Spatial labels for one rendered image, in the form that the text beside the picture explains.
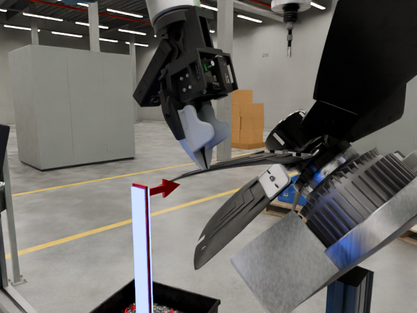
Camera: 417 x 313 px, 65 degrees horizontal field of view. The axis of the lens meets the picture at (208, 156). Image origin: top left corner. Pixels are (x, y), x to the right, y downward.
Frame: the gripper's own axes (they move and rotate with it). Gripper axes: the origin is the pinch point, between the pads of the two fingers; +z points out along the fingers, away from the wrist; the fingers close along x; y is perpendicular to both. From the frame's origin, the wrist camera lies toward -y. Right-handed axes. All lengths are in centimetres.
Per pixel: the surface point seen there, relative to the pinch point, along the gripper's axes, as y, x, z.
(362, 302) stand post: 4, 36, 37
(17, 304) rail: -51, -13, 21
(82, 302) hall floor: -184, 57, 68
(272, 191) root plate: -5.8, 26.4, 9.6
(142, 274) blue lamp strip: -1.1, -12.9, 11.5
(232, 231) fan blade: -14.3, 20.0, 16.2
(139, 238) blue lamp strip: 0.0, -12.9, 7.2
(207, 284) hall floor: -139, 126, 83
